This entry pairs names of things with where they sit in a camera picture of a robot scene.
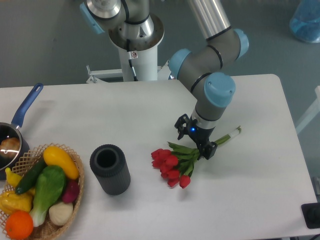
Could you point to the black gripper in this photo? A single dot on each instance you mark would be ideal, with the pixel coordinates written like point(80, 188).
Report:
point(201, 136)

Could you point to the red tulip bouquet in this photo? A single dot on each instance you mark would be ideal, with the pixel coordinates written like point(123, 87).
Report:
point(176, 165)

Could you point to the dark grey ribbed vase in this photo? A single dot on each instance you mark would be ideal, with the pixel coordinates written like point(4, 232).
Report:
point(108, 164)

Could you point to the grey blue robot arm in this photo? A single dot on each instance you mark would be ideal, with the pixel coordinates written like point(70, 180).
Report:
point(200, 73)

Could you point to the black device at edge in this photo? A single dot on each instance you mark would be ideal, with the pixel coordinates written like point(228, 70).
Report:
point(311, 214)

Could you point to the purple red radish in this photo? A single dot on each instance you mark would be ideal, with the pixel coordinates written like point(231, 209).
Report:
point(71, 192)

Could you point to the yellow squash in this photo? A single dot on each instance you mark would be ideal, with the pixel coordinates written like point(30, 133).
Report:
point(54, 155)

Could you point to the green bok choy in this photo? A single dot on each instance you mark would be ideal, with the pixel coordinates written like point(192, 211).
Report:
point(49, 187)

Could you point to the white garlic bulb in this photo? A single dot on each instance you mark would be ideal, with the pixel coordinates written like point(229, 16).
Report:
point(60, 213)

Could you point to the dark green cucumber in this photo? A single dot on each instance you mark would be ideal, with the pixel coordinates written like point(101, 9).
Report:
point(30, 177)

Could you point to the brown bread roll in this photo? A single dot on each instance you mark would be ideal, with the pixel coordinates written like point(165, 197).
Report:
point(9, 148)

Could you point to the small yellow banana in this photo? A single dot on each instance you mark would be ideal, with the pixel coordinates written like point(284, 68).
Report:
point(12, 178)

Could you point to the yellow bell pepper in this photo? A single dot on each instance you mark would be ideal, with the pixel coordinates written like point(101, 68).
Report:
point(11, 202)

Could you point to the orange fruit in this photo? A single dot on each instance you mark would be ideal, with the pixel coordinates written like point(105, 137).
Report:
point(19, 225)

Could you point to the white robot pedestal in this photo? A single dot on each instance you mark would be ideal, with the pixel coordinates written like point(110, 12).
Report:
point(137, 46)

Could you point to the white frame bar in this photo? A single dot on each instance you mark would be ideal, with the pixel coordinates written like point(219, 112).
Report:
point(310, 113)

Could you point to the blue handled saucepan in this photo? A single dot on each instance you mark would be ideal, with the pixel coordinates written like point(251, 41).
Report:
point(12, 130)

